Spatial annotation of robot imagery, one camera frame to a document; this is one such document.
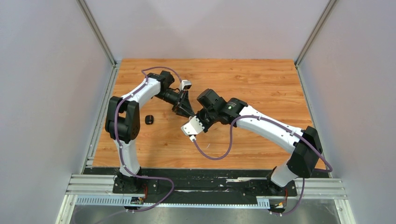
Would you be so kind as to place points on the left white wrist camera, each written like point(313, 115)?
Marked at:
point(185, 85)

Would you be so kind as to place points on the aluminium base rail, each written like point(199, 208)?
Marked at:
point(95, 190)

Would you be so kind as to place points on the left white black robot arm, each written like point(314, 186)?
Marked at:
point(123, 120)

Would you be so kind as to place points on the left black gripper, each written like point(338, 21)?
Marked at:
point(183, 108)

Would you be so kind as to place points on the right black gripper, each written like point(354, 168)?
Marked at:
point(198, 115)

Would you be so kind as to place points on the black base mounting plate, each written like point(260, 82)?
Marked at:
point(200, 186)

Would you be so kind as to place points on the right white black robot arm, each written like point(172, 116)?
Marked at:
point(303, 144)

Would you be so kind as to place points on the black earbud charging case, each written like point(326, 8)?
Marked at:
point(149, 119)

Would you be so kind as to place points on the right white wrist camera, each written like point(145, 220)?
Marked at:
point(192, 126)

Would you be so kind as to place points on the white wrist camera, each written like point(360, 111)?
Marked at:
point(192, 126)
point(185, 85)

